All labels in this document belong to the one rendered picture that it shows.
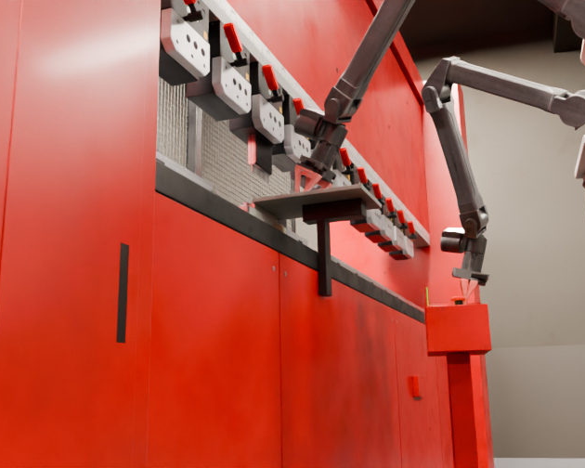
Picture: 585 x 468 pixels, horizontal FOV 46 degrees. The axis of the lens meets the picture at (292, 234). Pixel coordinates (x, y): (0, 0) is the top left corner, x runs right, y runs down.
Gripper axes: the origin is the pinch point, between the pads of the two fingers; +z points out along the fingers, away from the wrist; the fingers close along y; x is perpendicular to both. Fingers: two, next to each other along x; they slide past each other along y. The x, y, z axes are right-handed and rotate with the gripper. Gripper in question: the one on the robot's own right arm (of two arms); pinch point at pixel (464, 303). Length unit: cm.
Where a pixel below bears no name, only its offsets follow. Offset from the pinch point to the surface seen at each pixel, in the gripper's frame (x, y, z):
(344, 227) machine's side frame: -178, 66, -51
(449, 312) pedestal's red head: 15.3, 3.7, 5.1
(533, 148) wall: -334, -40, -175
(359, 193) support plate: 52, 29, -12
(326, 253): 47, 34, 2
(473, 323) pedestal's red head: 15.3, -2.6, 6.7
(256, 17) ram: 53, 63, -51
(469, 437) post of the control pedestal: 8.6, -7.4, 35.4
